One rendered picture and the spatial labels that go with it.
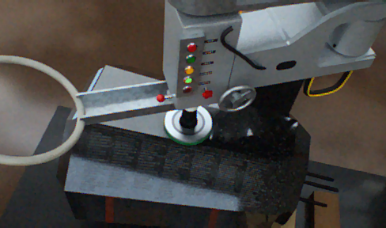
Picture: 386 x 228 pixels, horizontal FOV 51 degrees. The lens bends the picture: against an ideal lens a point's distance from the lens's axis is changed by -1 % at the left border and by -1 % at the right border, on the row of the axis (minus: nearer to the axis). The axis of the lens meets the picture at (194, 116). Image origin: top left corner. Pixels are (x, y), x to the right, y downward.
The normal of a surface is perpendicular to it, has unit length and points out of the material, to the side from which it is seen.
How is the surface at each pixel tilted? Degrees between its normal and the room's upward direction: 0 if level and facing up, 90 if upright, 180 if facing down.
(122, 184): 45
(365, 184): 0
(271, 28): 4
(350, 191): 0
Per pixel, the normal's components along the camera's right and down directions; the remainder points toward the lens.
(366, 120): 0.08, -0.59
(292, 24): -0.55, -0.33
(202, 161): -0.07, 0.14
